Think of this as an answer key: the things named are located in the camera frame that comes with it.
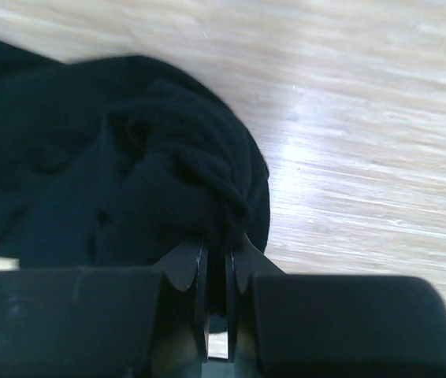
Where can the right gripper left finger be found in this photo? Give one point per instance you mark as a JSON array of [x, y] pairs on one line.
[[141, 321]]

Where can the black t shirt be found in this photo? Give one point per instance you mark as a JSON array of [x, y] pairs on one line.
[[116, 161]]

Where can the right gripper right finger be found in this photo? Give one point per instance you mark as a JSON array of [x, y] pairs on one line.
[[292, 325]]

